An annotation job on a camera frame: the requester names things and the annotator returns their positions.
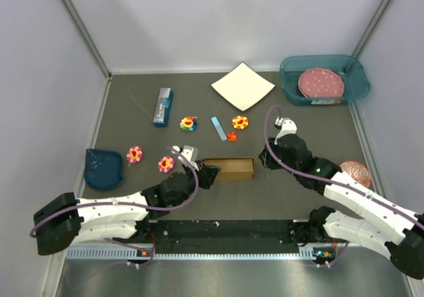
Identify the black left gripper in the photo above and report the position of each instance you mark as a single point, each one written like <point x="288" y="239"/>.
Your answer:
<point x="207" y="174"/>

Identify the pink patterned bowl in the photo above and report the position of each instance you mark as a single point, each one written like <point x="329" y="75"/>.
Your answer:
<point x="358" y="172"/>

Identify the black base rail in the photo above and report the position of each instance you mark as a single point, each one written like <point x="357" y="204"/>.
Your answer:
<point x="226" y="236"/>

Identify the orange plush flower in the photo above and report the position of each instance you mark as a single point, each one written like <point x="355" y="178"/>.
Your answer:
<point x="240" y="122"/>

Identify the pink dotted plate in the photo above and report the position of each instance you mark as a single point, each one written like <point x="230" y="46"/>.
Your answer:
<point x="320" y="83"/>

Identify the white cable duct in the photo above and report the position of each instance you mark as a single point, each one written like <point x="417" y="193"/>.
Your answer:
<point x="124" y="253"/>

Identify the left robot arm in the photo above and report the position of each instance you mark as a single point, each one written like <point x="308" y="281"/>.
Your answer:
<point x="68" y="220"/>

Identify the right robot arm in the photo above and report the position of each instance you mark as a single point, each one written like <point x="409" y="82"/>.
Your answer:
<point x="381" y="226"/>

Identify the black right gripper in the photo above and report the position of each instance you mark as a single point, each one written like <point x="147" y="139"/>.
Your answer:
<point x="267" y="159"/>

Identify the blue toothpaste box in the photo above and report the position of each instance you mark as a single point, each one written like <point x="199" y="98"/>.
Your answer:
<point x="163" y="107"/>

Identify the rainbow plush flower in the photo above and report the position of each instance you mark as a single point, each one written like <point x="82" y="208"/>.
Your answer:
<point x="188" y="124"/>

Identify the brown cardboard box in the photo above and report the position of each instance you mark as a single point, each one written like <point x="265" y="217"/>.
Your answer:
<point x="233" y="169"/>

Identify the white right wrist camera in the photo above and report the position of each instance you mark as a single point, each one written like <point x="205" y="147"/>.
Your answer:
<point x="285" y="126"/>

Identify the dark blue dish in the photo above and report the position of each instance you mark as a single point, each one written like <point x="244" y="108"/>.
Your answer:
<point x="103" y="169"/>

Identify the light blue stick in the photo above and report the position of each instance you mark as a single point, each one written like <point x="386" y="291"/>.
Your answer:
<point x="218" y="127"/>

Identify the pink plush flower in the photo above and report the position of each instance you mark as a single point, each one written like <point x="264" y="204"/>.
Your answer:
<point x="134" y="155"/>
<point x="166" y="164"/>

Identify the white square plate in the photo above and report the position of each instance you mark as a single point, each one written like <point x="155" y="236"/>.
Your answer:
<point x="243" y="87"/>

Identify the teal plastic bin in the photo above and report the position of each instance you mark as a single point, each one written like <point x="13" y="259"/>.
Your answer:
<point x="351" y="71"/>

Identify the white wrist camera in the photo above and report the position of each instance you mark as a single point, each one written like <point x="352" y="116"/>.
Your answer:
<point x="285" y="126"/>
<point x="189" y="153"/>

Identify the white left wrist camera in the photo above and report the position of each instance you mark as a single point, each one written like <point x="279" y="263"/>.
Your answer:
<point x="189" y="153"/>

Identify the orange red small toy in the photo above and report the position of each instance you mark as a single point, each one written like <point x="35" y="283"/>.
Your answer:
<point x="232" y="136"/>

